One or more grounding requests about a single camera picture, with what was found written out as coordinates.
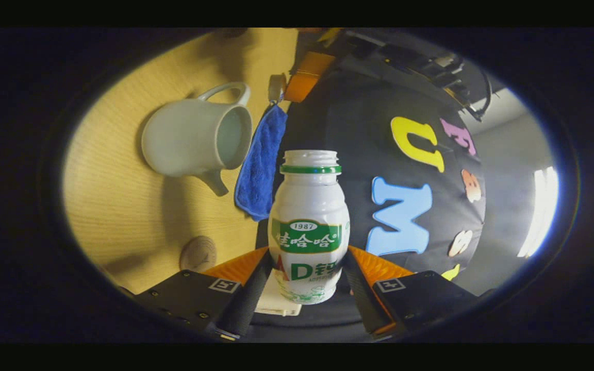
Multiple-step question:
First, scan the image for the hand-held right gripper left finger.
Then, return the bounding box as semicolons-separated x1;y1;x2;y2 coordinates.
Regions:
135;246;274;342

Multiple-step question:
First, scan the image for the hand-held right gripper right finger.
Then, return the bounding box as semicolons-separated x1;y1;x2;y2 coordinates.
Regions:
342;245;493;338

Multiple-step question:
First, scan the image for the round wooden coaster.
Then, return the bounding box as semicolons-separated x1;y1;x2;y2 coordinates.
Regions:
179;235;218;273

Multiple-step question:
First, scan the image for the white water bottle green label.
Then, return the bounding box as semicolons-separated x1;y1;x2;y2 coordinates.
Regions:
268;149;351;306

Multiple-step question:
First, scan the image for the white teacup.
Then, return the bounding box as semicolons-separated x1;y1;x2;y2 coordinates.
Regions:
141;81;253;197

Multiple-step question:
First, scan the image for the white toaster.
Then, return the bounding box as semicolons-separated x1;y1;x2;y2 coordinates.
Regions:
255;278;303;317

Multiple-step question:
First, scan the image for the blue towel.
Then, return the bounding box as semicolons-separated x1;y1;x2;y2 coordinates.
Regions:
234;105;288;222

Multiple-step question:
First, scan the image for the ceiling light panel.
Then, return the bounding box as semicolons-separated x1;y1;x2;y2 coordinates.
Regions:
517;166;559;258

